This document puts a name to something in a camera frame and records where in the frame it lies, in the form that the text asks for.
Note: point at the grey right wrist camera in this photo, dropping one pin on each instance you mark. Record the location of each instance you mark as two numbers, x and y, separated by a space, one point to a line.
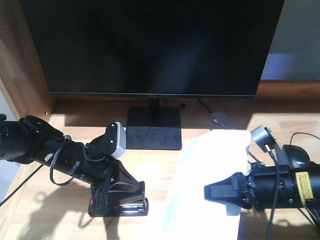
263 138

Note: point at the wooden desk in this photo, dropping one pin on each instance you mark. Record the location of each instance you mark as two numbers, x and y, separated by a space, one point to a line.
43 211

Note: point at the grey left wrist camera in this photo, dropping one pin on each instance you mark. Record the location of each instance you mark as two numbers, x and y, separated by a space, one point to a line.
120 146

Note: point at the white paper sheet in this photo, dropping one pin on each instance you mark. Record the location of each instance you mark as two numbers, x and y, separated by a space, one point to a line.
206 159

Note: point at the black computer mouse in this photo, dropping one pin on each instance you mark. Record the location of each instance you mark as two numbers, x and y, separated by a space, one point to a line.
297 156

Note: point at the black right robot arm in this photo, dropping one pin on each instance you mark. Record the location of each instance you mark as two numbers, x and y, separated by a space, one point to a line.
297 188

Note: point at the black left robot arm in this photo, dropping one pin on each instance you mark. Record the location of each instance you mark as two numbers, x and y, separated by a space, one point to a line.
32 139

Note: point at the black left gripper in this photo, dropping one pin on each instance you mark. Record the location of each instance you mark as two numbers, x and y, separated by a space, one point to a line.
91 162

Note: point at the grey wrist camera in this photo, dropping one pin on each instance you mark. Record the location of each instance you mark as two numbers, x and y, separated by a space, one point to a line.
263 138
120 146

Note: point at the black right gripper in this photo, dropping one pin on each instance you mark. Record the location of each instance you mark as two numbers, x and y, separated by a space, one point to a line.
260 183

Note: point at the black monitor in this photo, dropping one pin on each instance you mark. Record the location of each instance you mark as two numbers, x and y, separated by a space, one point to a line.
153 49

